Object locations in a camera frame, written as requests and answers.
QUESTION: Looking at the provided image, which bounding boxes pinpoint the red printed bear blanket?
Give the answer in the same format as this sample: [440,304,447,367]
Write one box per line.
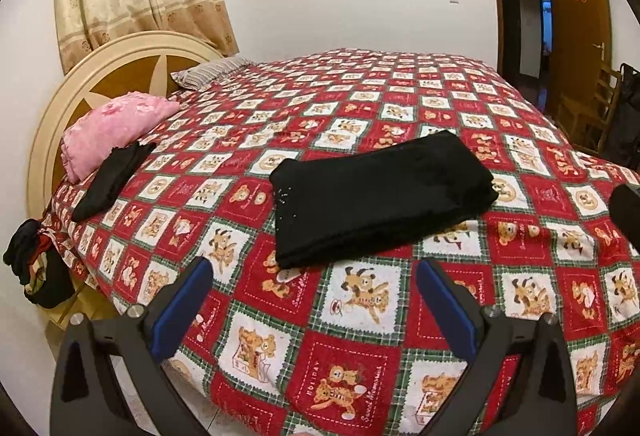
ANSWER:
[42,47,640,436]

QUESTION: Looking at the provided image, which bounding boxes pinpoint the small black garment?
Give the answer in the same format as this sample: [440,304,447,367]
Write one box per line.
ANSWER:
[71,141,157,223]

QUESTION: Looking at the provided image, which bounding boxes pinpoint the wooden door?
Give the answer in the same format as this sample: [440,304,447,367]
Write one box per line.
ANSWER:
[544,0,613,127]

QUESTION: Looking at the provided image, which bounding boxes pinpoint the striped grey pillow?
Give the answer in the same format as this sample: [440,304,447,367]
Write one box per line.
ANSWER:
[170,56,256,91]

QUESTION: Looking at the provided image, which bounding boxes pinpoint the cream wooden headboard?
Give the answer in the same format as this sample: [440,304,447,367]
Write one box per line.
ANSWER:
[27,30,223,332]

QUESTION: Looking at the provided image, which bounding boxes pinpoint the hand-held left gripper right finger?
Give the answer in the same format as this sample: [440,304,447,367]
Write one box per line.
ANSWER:
[416,257,586,436]

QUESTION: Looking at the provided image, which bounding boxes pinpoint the black pants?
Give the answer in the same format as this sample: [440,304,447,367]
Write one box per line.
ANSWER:
[269,130,500,269]

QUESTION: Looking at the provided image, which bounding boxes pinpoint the pink pillow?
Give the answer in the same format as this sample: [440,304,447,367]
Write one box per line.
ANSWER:
[61,94,181,184]

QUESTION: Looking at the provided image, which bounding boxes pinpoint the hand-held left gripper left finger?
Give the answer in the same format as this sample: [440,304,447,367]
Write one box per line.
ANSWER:
[49,256,214,436]

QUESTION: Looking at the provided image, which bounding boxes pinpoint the pile of dark clothes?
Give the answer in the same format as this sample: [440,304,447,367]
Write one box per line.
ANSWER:
[2,218,76,309]

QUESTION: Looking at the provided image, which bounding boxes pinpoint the wooden chair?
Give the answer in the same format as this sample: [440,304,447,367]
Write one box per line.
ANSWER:
[552,60,623,154]

